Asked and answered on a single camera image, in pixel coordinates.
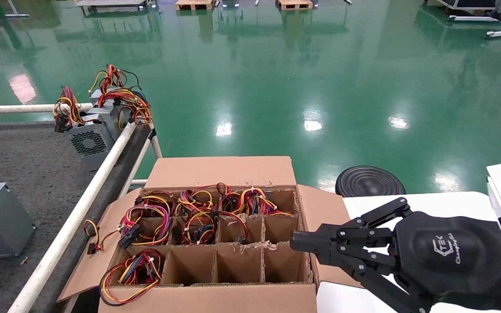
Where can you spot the black round ribbed disc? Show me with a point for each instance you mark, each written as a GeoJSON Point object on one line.
{"type": "Point", "coordinates": [368, 180]}

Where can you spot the dark machine base blue lights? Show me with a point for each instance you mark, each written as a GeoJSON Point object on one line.
{"type": "Point", "coordinates": [230, 3]}

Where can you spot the wooden pallet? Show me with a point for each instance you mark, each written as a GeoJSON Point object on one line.
{"type": "Point", "coordinates": [295, 4]}
{"type": "Point", "coordinates": [195, 4]}

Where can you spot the brown cardboard divider box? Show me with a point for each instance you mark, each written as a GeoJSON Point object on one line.
{"type": "Point", "coordinates": [224, 171]}

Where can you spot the short white frame pipe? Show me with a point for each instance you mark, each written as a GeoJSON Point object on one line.
{"type": "Point", "coordinates": [139, 182]}
{"type": "Point", "coordinates": [156, 145]}

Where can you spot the grey power supply with fan grille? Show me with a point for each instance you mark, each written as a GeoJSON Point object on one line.
{"type": "Point", "coordinates": [89, 143]}

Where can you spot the grey platform table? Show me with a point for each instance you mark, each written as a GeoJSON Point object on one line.
{"type": "Point", "coordinates": [111, 2]}

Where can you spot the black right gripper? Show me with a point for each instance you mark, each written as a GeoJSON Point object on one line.
{"type": "Point", "coordinates": [450, 254]}

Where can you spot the thin white frame pipe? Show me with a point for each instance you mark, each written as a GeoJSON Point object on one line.
{"type": "Point", "coordinates": [139, 158]}

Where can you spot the dark equipment cart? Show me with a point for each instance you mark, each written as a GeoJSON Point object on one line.
{"type": "Point", "coordinates": [472, 3]}

